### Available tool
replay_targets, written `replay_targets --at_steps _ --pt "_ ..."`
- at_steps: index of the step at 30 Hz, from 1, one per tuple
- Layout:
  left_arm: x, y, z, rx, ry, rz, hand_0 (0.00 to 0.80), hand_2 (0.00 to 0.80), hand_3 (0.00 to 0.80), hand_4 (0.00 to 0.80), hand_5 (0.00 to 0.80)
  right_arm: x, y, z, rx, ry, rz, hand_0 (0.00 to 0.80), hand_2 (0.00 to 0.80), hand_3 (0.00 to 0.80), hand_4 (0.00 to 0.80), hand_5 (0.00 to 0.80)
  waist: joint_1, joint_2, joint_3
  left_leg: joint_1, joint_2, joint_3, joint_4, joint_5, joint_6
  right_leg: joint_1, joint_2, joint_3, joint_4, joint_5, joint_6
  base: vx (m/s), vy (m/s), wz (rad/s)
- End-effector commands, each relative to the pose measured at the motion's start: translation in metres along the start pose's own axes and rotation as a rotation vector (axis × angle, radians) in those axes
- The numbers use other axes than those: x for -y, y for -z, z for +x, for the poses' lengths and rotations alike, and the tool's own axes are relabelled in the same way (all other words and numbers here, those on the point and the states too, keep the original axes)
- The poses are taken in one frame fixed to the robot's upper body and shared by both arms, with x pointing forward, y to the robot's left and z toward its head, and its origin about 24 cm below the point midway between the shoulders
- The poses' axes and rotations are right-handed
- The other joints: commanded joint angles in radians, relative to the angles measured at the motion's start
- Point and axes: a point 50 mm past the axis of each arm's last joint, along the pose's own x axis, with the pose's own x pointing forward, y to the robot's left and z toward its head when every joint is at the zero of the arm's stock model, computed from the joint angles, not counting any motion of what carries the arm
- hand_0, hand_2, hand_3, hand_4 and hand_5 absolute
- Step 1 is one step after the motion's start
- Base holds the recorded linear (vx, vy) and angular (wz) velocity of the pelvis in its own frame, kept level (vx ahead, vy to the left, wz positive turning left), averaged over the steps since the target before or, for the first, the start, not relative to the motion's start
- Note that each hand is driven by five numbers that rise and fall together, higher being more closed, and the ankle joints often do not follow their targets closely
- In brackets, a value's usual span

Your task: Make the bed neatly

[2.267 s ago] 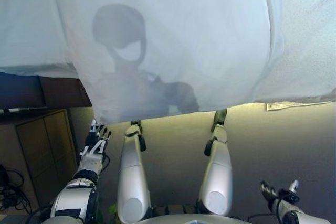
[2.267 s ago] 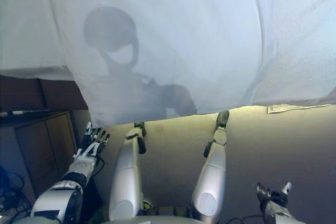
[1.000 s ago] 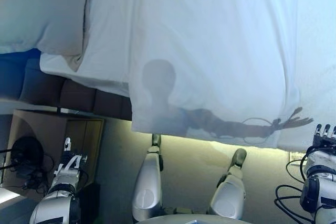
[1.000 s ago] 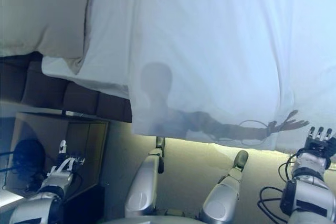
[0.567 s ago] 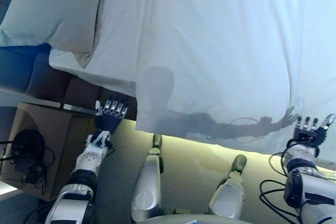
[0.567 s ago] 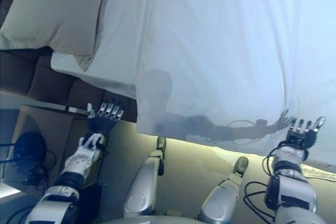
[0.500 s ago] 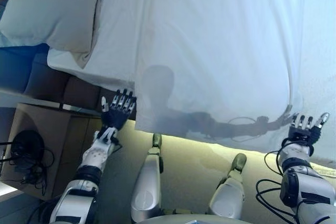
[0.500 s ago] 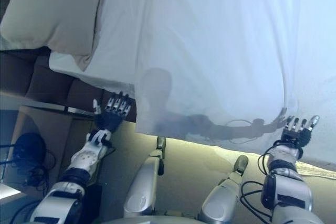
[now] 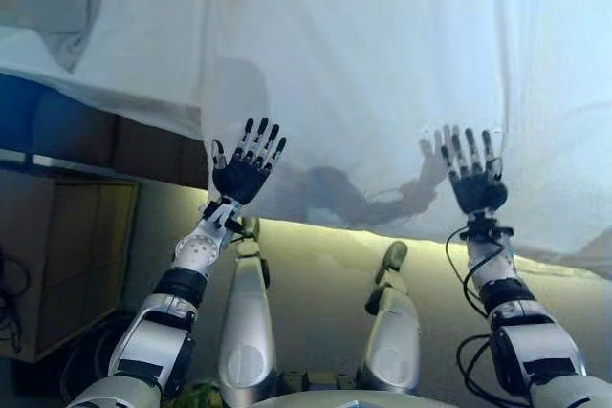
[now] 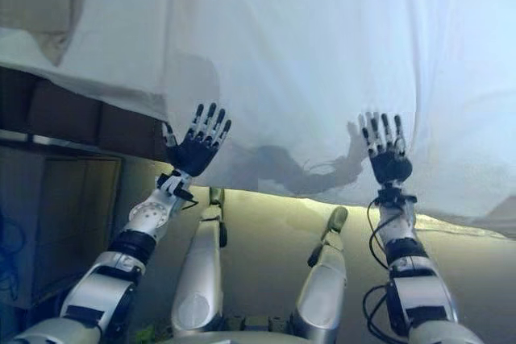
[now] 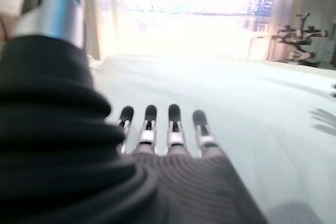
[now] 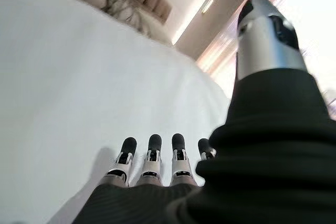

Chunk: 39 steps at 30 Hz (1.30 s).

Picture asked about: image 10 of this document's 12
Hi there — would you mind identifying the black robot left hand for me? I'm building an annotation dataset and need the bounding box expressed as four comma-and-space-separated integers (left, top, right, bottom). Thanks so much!
162, 102, 233, 178

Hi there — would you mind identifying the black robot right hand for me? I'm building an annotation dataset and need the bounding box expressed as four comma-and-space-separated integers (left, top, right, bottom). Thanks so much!
357, 111, 414, 189

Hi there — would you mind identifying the white duvet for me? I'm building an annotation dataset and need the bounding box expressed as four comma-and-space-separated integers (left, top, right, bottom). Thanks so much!
160, 0, 516, 233

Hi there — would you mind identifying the white bed sheet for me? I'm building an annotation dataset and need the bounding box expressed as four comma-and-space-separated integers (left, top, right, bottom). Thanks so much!
0, 0, 179, 124

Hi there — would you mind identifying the silver robot right leg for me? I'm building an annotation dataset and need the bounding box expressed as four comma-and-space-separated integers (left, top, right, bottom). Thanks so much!
289, 205, 349, 338

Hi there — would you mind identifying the wooden nightstand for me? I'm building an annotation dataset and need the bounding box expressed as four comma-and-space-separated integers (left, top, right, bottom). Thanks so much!
0, 145, 123, 309

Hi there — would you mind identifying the green potted plant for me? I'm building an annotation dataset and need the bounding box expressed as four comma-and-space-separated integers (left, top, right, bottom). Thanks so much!
135, 318, 171, 344

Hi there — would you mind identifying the large beige pillow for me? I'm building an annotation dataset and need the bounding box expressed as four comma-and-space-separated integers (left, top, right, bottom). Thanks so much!
0, 0, 89, 66

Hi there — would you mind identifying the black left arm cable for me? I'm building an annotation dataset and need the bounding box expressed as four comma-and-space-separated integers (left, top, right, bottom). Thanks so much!
176, 185, 199, 213

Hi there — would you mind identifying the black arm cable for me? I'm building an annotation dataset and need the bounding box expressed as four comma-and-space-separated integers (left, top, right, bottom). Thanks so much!
176, 185, 199, 213
361, 194, 405, 338

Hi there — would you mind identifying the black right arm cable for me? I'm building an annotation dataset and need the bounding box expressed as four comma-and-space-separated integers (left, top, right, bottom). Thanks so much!
361, 194, 405, 338

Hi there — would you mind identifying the brown padded bed frame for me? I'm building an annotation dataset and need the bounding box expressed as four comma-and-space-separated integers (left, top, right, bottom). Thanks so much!
0, 64, 171, 164

